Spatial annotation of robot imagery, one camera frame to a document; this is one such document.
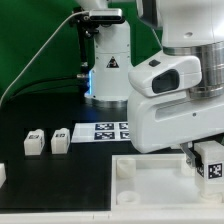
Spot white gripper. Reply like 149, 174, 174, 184
127, 91, 224, 168

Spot white square tabletop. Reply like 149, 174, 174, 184
111, 154, 224, 211

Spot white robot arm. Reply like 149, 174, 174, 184
76, 0, 224, 153

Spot white sheet with markers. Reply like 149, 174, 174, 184
71, 122, 130, 143

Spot white block left edge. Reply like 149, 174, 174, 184
0, 163, 7, 188

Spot white front rail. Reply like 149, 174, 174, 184
0, 210, 224, 224

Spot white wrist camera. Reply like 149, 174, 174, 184
129, 52, 202, 97

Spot black cables behind base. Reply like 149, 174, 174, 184
3, 76, 84, 101

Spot camera on black stand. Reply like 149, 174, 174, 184
69, 8, 124, 97

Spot white camera cable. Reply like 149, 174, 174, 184
0, 9, 91, 108

